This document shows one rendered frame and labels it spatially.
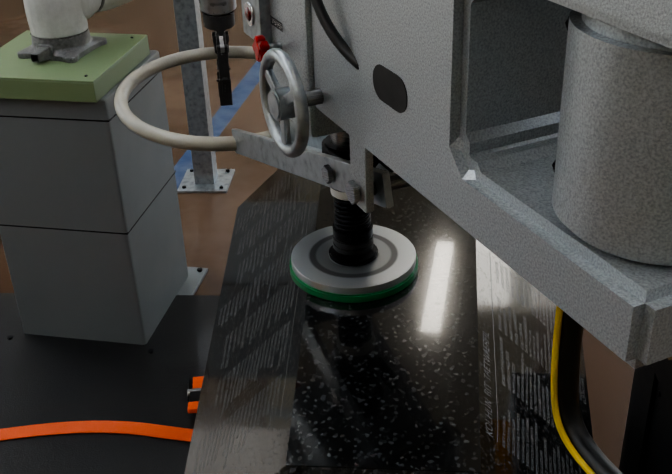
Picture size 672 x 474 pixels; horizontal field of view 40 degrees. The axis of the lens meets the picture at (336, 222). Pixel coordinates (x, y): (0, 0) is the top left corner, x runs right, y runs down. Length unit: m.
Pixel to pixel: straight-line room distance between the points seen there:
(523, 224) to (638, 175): 0.16
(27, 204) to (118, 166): 0.32
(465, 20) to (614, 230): 0.27
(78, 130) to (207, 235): 0.98
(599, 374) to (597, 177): 1.95
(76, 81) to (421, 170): 1.52
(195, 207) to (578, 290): 2.82
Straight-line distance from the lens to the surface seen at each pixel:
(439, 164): 1.00
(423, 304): 1.49
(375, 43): 1.09
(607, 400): 2.64
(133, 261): 2.68
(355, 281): 1.49
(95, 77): 2.45
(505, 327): 1.53
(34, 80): 2.50
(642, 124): 0.76
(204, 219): 3.48
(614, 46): 0.75
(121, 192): 2.57
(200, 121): 3.61
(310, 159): 1.48
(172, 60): 2.24
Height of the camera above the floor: 1.66
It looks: 29 degrees down
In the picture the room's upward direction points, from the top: 2 degrees counter-clockwise
